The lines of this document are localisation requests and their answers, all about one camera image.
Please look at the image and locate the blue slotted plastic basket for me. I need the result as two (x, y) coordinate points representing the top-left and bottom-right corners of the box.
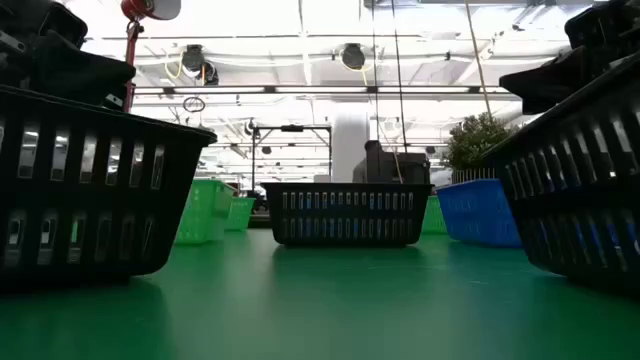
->
(436, 178), (524, 249)

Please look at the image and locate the black metal frame rig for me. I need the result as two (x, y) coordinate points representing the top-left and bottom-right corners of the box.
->
(250, 124), (334, 192)

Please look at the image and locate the red lamp stand pole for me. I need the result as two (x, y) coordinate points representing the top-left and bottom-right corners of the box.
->
(122, 19), (145, 114)

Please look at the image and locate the black slotted plastic basket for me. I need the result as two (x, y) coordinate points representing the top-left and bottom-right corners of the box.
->
(0, 84), (219, 292)
(260, 182), (435, 249)
(482, 52), (640, 297)

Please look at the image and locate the green slotted plastic basket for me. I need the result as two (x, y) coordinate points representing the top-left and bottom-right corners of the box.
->
(224, 196), (257, 233)
(174, 178), (237, 246)

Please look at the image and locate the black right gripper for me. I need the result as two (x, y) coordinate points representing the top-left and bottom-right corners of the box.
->
(499, 0), (640, 116)

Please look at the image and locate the thin black hanging cable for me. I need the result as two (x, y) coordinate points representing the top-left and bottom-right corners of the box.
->
(390, 0), (409, 154)
(370, 0), (380, 142)

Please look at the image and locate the dark monitor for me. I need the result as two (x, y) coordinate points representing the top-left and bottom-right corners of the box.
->
(379, 151), (432, 185)

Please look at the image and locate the black cable loop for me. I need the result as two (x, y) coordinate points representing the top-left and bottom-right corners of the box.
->
(181, 95), (207, 114)

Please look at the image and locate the black ceiling cable reel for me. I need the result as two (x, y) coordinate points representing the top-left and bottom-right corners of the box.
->
(340, 42), (368, 72)
(180, 43), (208, 77)

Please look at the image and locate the long ceiling light bar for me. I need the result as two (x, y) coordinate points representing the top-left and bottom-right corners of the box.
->
(133, 85), (509, 96)

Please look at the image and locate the tan hanging pole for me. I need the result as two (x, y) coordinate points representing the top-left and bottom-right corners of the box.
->
(463, 0), (495, 120)

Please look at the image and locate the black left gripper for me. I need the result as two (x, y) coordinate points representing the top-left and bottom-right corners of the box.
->
(0, 0), (137, 111)

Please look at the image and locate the white round column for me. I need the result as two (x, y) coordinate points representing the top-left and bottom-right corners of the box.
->
(331, 111), (372, 184)

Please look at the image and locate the white slatted planter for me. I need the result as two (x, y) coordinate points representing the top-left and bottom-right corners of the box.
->
(451, 167), (499, 185)

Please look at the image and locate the green bushy plant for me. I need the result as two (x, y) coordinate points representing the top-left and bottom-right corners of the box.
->
(444, 112), (517, 172)

